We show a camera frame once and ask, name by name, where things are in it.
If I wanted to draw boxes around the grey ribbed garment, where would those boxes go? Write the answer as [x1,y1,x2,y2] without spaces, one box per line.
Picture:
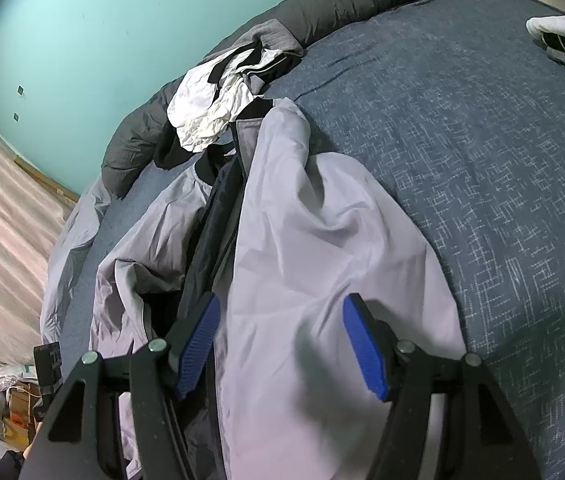
[235,19,305,68]

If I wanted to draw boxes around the white crumpled garment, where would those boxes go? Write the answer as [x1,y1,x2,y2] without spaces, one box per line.
[167,50,293,153]

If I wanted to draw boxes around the pale pink curtain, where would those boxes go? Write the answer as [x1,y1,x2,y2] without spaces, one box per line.
[0,100,83,376]

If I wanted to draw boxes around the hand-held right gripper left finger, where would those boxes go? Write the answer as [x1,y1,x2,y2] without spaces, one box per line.
[17,291,223,480]

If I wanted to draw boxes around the black crumpled garment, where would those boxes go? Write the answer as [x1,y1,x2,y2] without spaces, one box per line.
[154,40,288,170]

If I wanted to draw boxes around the light grey jacket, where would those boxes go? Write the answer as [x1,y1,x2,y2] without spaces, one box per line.
[90,97,468,480]

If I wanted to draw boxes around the folded white shirt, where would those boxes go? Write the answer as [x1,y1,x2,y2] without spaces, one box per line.
[526,10,565,51]

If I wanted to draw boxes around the wooden frame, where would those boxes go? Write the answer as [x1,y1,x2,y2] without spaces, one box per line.
[15,157,83,203]

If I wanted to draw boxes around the light grey blanket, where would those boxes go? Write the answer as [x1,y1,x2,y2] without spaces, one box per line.
[40,177,113,333]

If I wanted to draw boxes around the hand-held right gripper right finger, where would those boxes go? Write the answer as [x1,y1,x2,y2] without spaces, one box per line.
[342,294,545,480]

